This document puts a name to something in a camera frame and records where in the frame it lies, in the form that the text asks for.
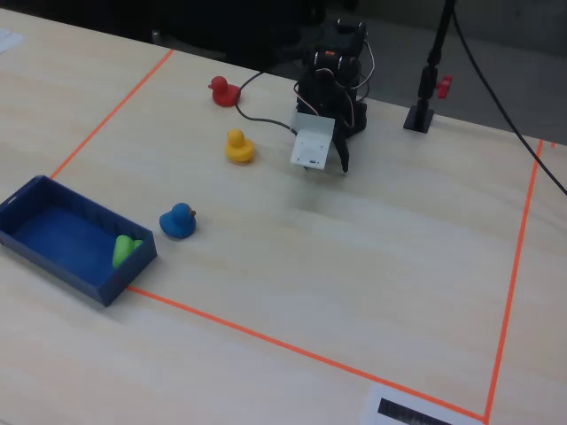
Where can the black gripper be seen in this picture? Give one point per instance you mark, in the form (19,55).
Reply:
(341,148)

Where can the green rubber duck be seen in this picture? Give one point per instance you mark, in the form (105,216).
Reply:
(124,250)

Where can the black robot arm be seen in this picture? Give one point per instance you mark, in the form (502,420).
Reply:
(336,44)

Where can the yellow rubber duck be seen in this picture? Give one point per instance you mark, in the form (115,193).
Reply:
(239,148)

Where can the red rubber duck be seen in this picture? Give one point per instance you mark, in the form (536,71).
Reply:
(223,93)

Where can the blue rubber duck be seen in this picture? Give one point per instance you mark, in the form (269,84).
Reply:
(177,221)

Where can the blue plastic box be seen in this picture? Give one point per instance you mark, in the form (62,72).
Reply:
(57,239)

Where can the red clamp knob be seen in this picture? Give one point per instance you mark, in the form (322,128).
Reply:
(445,86)

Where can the orange tape strip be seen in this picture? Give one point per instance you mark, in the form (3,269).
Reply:
(310,353)
(111,113)
(516,265)

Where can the white paper with black bar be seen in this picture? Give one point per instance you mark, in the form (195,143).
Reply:
(398,409)

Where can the plain white paper sheet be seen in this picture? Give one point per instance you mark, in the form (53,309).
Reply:
(8,40)

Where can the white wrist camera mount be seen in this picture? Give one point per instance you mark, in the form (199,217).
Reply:
(312,144)

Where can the black camera stand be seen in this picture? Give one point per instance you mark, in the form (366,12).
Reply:
(418,117)

